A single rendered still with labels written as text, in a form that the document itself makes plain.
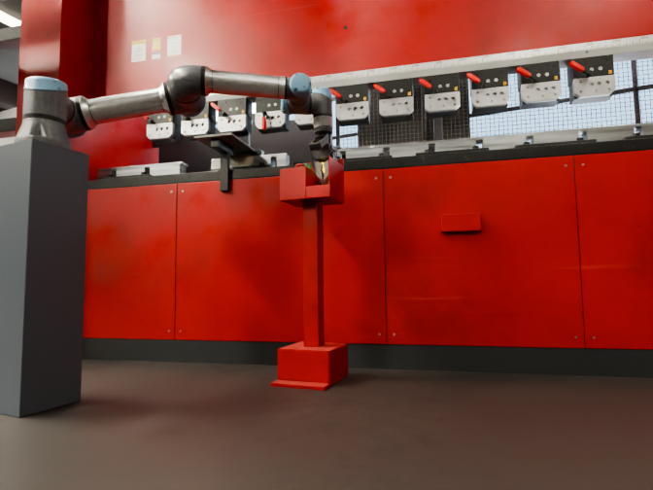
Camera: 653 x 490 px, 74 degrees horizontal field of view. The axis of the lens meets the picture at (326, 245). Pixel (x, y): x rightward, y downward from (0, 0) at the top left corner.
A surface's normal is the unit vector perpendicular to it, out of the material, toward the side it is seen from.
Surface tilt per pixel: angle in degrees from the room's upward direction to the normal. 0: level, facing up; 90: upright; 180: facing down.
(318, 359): 90
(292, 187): 90
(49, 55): 90
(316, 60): 90
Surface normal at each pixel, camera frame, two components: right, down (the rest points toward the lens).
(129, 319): -0.23, -0.08
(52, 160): 0.91, -0.04
